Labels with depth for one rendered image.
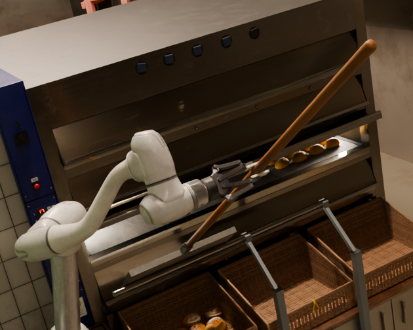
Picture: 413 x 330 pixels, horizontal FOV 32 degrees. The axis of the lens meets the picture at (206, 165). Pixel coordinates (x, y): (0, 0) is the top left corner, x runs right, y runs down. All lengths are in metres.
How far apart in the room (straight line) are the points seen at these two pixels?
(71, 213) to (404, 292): 2.10
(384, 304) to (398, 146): 3.31
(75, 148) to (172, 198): 1.33
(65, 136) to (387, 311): 1.96
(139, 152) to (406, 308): 2.35
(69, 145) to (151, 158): 1.30
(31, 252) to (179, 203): 0.60
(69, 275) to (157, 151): 0.77
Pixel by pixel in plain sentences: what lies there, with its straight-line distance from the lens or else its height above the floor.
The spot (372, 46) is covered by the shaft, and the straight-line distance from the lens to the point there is 1.69.
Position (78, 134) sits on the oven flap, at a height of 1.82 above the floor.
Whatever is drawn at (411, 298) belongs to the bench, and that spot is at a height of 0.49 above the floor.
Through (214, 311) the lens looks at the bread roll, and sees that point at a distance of 3.93.
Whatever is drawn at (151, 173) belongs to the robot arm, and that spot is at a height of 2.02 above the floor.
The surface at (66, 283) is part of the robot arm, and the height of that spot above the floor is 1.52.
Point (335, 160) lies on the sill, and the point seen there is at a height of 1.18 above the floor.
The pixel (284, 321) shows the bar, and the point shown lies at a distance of 3.55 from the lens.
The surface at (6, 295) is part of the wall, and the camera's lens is 3.58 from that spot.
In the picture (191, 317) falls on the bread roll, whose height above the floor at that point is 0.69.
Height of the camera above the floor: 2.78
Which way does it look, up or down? 21 degrees down
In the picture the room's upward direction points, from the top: 12 degrees counter-clockwise
